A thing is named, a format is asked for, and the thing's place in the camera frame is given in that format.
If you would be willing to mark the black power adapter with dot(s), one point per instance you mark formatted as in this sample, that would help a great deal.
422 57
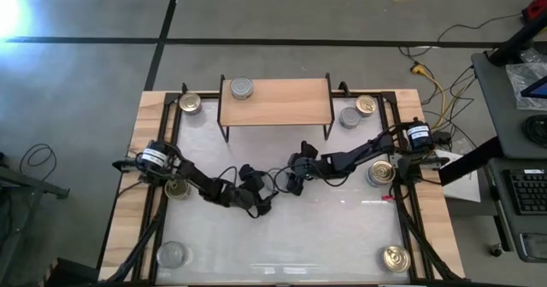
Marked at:
443 137

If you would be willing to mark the clear plastic bag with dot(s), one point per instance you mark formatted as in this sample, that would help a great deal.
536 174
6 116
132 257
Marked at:
519 80

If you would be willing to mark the caster wheel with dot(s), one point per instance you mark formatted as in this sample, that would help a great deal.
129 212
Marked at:
496 250

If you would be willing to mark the grey desk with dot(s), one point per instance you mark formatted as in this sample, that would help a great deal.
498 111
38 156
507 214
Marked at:
491 107

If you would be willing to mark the black flat bar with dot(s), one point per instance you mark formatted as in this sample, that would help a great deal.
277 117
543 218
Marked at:
470 161

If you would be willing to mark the dark metal stand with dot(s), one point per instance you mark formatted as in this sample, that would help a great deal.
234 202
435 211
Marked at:
517 39

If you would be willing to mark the black table clamp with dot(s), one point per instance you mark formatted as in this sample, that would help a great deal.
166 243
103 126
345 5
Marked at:
343 86
184 87

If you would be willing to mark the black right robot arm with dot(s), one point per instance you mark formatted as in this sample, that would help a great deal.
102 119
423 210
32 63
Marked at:
354 156

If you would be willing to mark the small red tag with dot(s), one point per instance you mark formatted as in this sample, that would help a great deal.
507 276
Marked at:
388 198

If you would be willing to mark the grey tray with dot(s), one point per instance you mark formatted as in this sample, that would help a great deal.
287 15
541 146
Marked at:
534 246

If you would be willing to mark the grey metal rack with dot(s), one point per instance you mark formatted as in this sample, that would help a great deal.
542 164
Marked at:
42 187

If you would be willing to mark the blue tablet screen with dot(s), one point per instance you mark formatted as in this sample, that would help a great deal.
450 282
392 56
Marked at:
538 89

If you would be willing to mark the black round disc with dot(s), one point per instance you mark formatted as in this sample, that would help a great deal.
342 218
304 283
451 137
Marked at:
538 129

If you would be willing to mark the black floor box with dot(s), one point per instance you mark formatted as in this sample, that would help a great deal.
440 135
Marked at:
70 274

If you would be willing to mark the white paper sheet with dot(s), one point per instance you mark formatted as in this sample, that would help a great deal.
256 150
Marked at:
463 186

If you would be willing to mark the black keyboard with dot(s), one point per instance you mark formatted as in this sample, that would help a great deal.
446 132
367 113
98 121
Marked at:
530 193

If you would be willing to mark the black metal table frame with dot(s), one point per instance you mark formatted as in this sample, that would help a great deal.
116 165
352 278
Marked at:
391 97

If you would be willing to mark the wooden shelf black frame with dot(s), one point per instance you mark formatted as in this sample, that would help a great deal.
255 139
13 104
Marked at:
282 103

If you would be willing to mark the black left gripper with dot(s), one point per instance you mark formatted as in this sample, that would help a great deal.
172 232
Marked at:
237 195

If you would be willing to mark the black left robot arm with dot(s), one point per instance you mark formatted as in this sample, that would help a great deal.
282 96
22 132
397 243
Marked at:
196 178

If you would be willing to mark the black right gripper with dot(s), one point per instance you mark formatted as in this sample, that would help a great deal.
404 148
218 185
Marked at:
312 168

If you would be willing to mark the clear round glass dome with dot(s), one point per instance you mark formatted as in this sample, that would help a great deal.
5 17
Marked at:
172 254

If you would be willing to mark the blue label salmon can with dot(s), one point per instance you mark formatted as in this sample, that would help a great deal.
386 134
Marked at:
381 172
366 105
177 191
396 258
190 103

